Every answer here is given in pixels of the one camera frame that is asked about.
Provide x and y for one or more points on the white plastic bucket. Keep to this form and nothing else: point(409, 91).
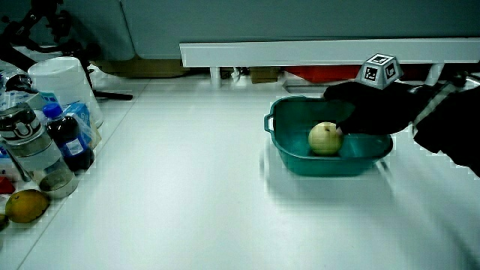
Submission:
point(62, 80)

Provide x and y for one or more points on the red object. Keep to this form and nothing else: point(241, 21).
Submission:
point(5, 185)

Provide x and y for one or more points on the brown board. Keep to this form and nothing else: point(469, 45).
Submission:
point(142, 68)

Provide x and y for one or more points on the clear water bottle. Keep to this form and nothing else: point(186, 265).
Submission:
point(35, 153)

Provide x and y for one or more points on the cardboard box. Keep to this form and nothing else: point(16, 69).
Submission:
point(264, 74)

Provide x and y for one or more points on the person's right hand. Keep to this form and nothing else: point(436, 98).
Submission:
point(378, 108)

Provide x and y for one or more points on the yellow-green apple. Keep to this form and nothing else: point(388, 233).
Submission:
point(324, 140)

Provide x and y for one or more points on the blue packet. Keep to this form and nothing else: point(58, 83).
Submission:
point(80, 112)

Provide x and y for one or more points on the green plastic plate basin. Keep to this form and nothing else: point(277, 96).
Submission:
point(296, 123)

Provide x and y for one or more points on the white and blue box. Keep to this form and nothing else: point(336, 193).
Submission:
point(20, 99)

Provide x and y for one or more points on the black round cap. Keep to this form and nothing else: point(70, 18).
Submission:
point(18, 82)

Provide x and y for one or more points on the white shelf rail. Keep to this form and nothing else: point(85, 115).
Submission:
point(285, 52)

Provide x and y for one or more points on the dark bottle blue cap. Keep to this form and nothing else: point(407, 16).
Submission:
point(71, 144)

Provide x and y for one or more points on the red bin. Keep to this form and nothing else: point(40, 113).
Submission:
point(322, 73)

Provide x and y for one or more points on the black tripod stand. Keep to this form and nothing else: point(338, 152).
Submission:
point(22, 28)

